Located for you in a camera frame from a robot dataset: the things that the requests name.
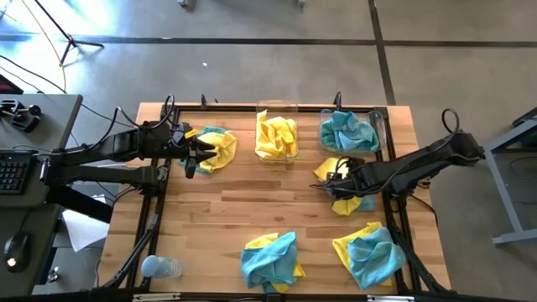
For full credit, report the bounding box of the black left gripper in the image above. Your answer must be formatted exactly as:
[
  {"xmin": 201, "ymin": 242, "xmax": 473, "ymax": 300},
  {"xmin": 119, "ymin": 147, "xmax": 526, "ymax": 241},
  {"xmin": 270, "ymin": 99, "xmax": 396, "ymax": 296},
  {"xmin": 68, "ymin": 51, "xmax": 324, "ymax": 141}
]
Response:
[{"xmin": 167, "ymin": 138, "xmax": 218, "ymax": 180}]

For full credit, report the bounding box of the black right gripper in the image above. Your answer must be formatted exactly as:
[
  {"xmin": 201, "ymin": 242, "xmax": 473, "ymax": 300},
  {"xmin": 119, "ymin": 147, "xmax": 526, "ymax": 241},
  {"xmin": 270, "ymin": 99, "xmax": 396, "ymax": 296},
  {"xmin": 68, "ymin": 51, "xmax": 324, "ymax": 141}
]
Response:
[{"xmin": 312, "ymin": 165, "xmax": 373, "ymax": 200}]

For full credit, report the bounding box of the blue microfiber towel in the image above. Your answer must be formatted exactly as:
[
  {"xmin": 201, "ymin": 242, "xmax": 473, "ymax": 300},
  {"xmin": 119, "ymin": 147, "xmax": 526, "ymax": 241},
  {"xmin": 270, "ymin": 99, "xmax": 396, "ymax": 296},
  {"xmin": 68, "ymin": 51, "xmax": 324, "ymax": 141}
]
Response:
[
  {"xmin": 347, "ymin": 226, "xmax": 407, "ymax": 290},
  {"xmin": 356, "ymin": 195, "xmax": 378, "ymax": 212},
  {"xmin": 240, "ymin": 230, "xmax": 299, "ymax": 294},
  {"xmin": 337, "ymin": 112, "xmax": 381, "ymax": 153}
]

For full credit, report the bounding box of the clear plastic basket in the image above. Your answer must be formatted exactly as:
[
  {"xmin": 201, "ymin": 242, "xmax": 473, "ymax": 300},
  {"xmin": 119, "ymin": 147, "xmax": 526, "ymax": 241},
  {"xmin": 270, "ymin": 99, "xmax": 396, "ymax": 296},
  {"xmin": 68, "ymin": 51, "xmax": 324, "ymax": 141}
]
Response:
[
  {"xmin": 254, "ymin": 100, "xmax": 300, "ymax": 164},
  {"xmin": 318, "ymin": 107, "xmax": 387, "ymax": 154}
]

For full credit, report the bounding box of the clear water bottle blue cap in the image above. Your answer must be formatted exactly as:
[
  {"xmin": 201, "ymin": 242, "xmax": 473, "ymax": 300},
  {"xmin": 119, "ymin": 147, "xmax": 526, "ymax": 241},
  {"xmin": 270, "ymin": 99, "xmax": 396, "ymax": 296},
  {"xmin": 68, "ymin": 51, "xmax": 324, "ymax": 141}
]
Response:
[{"xmin": 140, "ymin": 254, "xmax": 185, "ymax": 280}]

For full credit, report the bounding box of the black support beam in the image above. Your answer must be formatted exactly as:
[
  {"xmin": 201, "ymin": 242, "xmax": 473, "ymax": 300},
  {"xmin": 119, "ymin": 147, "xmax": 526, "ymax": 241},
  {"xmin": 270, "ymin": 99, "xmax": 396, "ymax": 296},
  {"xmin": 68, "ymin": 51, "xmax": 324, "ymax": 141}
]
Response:
[{"xmin": 50, "ymin": 180, "xmax": 114, "ymax": 223}]

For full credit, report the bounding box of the white paper sheet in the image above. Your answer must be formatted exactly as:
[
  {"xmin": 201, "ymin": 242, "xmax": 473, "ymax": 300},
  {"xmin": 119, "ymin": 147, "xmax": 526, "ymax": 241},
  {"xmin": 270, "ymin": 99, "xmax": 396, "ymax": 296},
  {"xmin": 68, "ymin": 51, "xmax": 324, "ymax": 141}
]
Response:
[{"xmin": 61, "ymin": 195, "xmax": 111, "ymax": 253}]

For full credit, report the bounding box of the grey desk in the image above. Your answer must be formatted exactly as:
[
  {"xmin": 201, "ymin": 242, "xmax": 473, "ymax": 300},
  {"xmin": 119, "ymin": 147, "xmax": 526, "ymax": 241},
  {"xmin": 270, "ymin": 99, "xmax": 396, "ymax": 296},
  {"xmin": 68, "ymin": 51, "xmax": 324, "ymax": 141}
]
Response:
[{"xmin": 0, "ymin": 92, "xmax": 84, "ymax": 297}]

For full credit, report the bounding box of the black tripod stand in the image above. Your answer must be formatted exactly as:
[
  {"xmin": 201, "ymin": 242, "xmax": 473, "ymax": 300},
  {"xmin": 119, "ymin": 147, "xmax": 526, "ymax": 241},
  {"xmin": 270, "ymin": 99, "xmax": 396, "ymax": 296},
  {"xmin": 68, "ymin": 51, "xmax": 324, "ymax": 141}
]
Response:
[{"xmin": 32, "ymin": 0, "xmax": 105, "ymax": 66}]

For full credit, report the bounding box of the grey metal side table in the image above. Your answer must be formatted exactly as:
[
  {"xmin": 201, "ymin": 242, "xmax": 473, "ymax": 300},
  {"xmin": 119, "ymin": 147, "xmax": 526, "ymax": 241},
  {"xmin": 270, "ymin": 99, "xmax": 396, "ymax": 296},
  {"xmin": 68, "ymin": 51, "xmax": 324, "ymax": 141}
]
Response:
[{"xmin": 482, "ymin": 107, "xmax": 537, "ymax": 247}]

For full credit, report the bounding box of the black desk clamp tool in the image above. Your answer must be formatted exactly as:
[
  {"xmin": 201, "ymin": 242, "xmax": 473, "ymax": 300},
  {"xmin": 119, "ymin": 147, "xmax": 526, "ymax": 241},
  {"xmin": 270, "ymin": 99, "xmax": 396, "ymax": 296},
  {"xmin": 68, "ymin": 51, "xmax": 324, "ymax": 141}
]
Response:
[{"xmin": 0, "ymin": 98, "xmax": 42, "ymax": 134}]

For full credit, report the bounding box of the black keyboard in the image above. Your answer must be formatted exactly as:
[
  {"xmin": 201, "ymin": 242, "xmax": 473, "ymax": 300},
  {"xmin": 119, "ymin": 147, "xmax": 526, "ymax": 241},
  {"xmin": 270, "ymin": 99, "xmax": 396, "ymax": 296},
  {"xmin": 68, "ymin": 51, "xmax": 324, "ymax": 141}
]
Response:
[{"xmin": 0, "ymin": 148, "xmax": 39, "ymax": 196}]

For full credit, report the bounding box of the dark red screen device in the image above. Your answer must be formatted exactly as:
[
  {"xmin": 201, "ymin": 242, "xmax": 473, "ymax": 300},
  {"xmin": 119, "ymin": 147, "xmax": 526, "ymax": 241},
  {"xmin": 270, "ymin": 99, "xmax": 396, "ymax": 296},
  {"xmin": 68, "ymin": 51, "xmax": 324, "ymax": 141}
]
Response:
[{"xmin": 0, "ymin": 74, "xmax": 24, "ymax": 96}]

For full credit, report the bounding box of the black computer mouse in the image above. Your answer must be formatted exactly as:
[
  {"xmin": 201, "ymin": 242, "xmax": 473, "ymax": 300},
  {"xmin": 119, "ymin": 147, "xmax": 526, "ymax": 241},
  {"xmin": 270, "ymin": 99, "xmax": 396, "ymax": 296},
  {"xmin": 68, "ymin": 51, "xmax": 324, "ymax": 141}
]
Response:
[{"xmin": 3, "ymin": 232, "xmax": 30, "ymax": 274}]

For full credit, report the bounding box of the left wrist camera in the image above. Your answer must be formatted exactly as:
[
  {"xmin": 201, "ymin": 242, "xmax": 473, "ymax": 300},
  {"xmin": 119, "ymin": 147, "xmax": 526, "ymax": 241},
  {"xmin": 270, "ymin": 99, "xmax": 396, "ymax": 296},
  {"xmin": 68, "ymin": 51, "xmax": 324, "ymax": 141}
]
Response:
[{"xmin": 169, "ymin": 121, "xmax": 192, "ymax": 143}]

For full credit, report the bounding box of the black aluminium table frame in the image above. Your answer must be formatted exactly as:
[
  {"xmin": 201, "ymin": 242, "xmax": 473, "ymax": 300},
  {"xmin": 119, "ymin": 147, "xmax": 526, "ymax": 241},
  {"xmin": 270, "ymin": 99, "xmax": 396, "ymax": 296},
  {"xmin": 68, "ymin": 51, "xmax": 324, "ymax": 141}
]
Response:
[{"xmin": 90, "ymin": 102, "xmax": 452, "ymax": 302}]

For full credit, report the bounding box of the silver metal bracket plate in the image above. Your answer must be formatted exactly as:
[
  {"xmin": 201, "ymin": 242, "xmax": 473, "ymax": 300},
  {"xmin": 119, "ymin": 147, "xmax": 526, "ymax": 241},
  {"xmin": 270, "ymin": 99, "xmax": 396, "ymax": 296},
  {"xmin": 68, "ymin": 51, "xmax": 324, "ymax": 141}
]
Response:
[
  {"xmin": 367, "ymin": 294, "xmax": 416, "ymax": 302},
  {"xmin": 132, "ymin": 292, "xmax": 181, "ymax": 302}
]

